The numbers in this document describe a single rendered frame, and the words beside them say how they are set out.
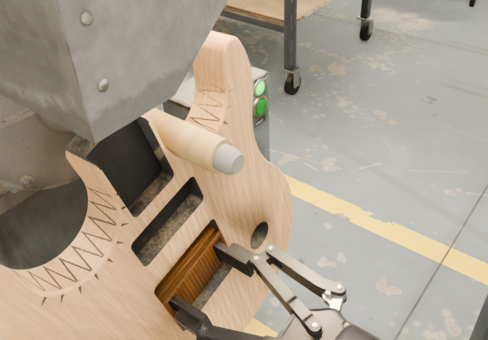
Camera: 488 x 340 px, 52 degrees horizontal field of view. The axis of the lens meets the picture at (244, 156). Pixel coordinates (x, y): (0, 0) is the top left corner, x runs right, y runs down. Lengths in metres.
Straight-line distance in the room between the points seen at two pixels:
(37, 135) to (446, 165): 2.18
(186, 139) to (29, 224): 0.44
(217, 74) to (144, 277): 0.21
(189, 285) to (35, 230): 0.35
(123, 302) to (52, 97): 0.29
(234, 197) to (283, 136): 2.07
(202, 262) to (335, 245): 1.53
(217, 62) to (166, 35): 0.24
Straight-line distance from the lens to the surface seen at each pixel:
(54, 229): 0.87
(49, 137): 0.59
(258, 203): 0.61
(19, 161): 0.58
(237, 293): 0.67
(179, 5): 0.25
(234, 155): 0.42
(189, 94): 0.80
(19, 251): 0.85
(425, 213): 2.27
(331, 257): 2.02
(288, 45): 2.84
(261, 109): 0.84
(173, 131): 0.46
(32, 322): 0.44
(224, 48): 0.48
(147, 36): 0.24
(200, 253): 0.56
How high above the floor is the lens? 1.52
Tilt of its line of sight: 37 degrees down
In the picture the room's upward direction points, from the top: 3 degrees counter-clockwise
